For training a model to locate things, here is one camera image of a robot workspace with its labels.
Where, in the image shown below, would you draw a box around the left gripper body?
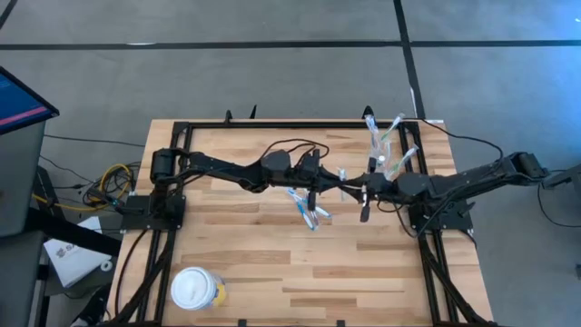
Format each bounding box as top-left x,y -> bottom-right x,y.
292,148 -> 329,213

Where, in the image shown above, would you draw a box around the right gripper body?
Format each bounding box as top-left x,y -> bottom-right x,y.
360,156 -> 398,223

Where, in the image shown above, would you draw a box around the toothbrushes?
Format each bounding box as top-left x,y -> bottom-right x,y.
369,122 -> 382,155

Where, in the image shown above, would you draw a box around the clear acrylic organizer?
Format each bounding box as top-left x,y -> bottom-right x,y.
366,132 -> 399,181

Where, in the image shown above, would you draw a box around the wipes canister white lid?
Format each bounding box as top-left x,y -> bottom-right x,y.
170,266 -> 227,312

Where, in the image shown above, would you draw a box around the grey stand leg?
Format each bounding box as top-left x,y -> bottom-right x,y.
542,163 -> 581,190

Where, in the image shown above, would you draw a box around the black monitor stand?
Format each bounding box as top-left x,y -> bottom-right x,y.
0,165 -> 123,327

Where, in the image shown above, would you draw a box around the white printed box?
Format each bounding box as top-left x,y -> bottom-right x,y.
43,215 -> 114,289

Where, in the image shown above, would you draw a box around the grey cabinet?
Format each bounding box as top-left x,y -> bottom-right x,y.
0,120 -> 48,238

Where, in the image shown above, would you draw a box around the tilted monitor screen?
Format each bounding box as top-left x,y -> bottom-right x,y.
0,65 -> 61,136

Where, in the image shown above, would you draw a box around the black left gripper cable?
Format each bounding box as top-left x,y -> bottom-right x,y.
261,138 -> 330,169

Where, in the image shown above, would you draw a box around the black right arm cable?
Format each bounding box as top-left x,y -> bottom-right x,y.
401,117 -> 505,160

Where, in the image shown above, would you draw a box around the thin black floor cable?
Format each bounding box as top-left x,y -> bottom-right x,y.
537,168 -> 581,229
43,134 -> 146,149

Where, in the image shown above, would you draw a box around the yellow cable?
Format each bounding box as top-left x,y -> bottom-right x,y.
31,163 -> 133,213

